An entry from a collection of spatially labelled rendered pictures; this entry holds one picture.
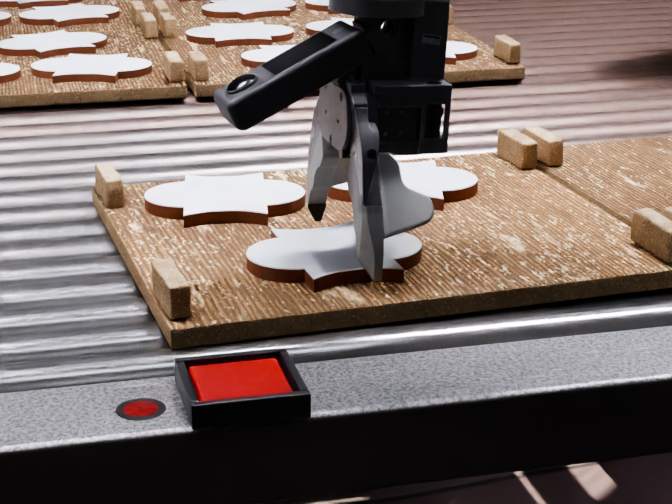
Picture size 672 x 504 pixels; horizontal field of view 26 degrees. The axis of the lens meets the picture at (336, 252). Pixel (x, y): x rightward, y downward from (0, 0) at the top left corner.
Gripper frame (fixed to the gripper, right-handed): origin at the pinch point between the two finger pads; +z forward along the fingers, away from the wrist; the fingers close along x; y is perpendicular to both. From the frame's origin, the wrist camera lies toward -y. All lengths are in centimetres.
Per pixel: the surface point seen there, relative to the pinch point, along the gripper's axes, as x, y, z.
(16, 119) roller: 60, -18, 4
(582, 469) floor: 121, 93, 89
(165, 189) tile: 18.9, -9.6, 0.1
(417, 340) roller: -11.9, 2.5, 2.8
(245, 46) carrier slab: 82, 14, 0
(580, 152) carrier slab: 22.6, 32.2, -1.1
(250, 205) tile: 12.2, -3.7, -0.2
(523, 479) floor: 121, 80, 90
